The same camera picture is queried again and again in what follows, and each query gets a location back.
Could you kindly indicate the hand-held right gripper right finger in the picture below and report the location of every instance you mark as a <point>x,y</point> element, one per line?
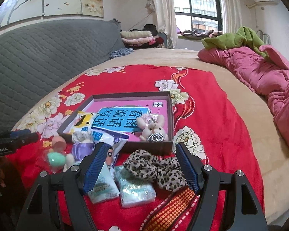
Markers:
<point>187,168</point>

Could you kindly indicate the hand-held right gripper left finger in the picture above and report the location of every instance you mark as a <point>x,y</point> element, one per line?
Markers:
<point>97,168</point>

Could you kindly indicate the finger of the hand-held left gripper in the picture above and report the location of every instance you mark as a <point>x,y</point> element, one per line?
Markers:
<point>20,132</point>
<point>27,139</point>

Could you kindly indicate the pale green tissue packet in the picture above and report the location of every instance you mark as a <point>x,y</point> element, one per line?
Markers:
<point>103,182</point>
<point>134,190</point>

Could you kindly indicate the plush bear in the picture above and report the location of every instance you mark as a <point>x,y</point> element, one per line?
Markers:
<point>80,149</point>

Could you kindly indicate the leopard print scrunchie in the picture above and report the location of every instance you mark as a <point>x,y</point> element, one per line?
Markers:
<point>156,168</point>

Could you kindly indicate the white cartoon tissue packet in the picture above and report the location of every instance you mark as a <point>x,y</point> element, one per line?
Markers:
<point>103,137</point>

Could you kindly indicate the green makeup sponge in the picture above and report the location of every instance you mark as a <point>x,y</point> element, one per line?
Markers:
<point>54,158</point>

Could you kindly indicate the brown cardboard box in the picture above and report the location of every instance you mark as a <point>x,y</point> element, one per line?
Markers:
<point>149,149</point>

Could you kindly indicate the person's left hand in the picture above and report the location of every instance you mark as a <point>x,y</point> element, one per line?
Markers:
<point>1,175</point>

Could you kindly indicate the pink makeup sponge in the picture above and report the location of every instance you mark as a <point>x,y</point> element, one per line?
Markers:
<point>59,143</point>

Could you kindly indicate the yellow cartoon packet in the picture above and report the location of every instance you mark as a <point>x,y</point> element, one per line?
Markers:
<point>83,121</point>

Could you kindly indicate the blue booklet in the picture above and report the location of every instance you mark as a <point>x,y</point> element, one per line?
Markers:
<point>115,121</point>

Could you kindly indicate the pink book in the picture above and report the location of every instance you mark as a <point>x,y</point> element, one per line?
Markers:
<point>159,115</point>

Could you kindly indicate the grey quilted headboard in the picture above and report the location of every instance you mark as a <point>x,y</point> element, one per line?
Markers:
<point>38,53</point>

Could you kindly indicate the red floral blanket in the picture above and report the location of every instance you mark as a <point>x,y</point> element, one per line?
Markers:
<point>134,81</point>

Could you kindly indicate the blue patterned cloth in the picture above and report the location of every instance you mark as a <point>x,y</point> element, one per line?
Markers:
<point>120,53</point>

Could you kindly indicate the pink quilt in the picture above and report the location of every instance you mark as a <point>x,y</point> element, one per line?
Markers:
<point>255,69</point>

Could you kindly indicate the clothes on windowsill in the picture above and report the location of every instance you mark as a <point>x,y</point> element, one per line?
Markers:
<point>200,32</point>

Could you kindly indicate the stack of folded clothes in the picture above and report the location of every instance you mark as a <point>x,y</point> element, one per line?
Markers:
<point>137,37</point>

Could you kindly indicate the green blanket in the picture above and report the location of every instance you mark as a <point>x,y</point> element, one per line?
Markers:
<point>240,38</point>

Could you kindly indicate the black bag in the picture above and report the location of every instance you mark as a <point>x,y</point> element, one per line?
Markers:
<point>149,27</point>

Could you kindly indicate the white metal rack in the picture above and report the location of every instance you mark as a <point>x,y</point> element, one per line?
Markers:
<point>262,35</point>

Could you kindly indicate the barred window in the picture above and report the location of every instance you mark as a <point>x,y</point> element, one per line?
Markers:
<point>197,4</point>

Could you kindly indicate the white curtain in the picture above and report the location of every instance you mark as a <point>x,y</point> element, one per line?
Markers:
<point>228,4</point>
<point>162,4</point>

